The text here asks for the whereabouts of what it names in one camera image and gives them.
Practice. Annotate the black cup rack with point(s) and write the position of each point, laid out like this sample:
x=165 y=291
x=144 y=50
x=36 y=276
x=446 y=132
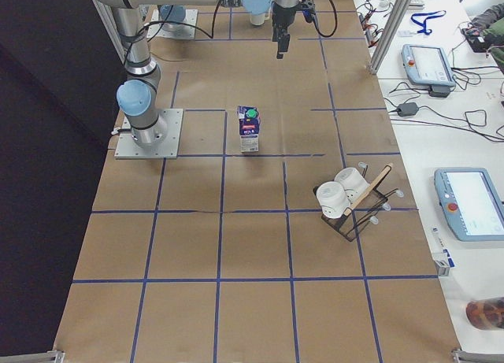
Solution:
x=365 y=213

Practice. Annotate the aluminium frame post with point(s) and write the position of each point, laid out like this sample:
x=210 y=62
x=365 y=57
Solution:
x=390 y=28

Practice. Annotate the blue white milk carton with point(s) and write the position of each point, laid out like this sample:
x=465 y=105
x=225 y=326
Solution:
x=249 y=128

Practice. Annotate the blue teach pendant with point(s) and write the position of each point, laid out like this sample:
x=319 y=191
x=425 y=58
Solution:
x=427 y=65
x=470 y=203

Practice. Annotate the white grey-lined mug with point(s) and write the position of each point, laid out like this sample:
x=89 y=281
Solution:
x=259 y=19

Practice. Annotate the black power adapter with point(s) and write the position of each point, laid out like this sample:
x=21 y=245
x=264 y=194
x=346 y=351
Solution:
x=407 y=109

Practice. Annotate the brown paper table cover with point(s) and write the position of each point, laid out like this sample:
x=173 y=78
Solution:
x=222 y=256

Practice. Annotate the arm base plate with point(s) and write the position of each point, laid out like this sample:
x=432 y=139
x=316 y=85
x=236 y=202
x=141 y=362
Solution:
x=160 y=141
x=176 y=22

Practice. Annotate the wooden spatula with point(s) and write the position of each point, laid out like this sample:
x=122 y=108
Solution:
x=373 y=185

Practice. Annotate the white cup rear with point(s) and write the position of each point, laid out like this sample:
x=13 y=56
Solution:
x=354 y=184

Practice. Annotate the white cup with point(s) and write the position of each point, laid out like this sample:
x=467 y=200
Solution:
x=354 y=184
x=332 y=199

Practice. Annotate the white cup front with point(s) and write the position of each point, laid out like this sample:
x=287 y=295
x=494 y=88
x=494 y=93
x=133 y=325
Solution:
x=332 y=199

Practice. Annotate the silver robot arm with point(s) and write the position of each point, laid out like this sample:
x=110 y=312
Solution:
x=136 y=97

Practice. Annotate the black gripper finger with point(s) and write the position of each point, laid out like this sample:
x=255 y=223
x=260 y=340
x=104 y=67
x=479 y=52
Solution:
x=283 y=42

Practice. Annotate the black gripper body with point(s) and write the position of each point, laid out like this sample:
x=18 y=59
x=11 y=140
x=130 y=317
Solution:
x=282 y=18

